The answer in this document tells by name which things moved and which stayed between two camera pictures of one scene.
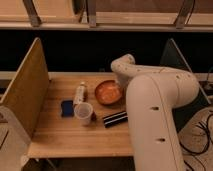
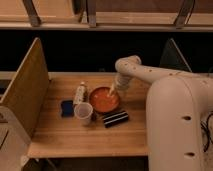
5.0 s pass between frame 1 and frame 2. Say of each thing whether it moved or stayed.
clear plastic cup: stayed
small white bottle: stayed
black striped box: stayed
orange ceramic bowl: moved
